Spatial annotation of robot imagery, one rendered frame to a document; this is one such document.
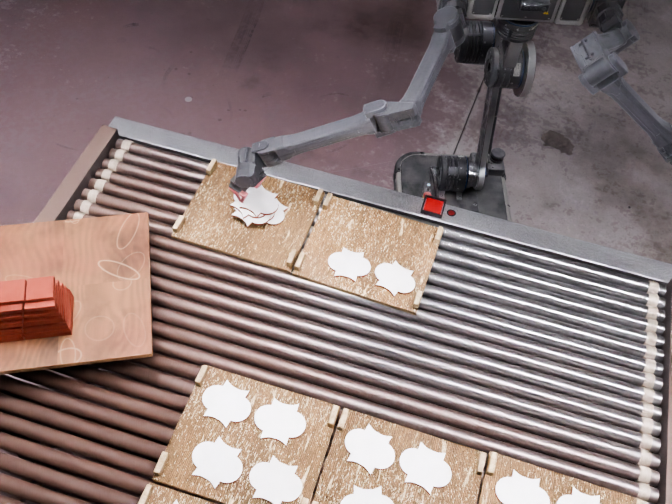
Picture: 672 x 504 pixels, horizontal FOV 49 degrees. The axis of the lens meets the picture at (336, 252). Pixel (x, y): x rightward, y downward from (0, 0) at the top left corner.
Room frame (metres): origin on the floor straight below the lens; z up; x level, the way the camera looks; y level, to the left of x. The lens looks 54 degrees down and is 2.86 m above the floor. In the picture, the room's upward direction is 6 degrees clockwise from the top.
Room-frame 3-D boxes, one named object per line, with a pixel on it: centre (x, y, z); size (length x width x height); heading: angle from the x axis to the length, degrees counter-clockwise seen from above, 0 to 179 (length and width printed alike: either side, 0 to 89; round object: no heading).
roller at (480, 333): (1.25, -0.06, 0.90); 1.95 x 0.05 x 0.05; 78
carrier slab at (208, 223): (1.51, 0.30, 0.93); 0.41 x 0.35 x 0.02; 77
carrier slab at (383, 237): (1.41, -0.11, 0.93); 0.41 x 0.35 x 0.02; 76
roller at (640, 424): (1.10, -0.03, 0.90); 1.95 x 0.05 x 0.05; 78
